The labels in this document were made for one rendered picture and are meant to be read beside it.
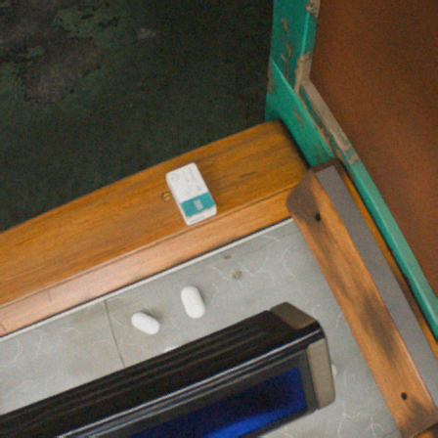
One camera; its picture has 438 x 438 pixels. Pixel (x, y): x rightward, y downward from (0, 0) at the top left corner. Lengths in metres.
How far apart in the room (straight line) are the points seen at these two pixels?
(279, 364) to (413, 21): 0.28
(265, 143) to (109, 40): 1.14
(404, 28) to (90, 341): 0.49
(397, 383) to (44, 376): 0.39
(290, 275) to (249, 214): 0.08
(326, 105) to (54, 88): 1.21
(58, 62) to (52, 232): 1.15
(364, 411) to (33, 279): 0.40
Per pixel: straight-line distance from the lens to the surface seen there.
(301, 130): 0.87
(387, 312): 0.73
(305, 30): 0.74
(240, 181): 0.87
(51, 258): 0.85
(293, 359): 0.45
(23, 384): 0.84
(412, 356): 0.72
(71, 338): 0.84
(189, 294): 0.82
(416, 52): 0.58
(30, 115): 1.89
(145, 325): 0.82
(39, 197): 1.76
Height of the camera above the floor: 1.54
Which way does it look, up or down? 66 degrees down
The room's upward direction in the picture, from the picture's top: straight up
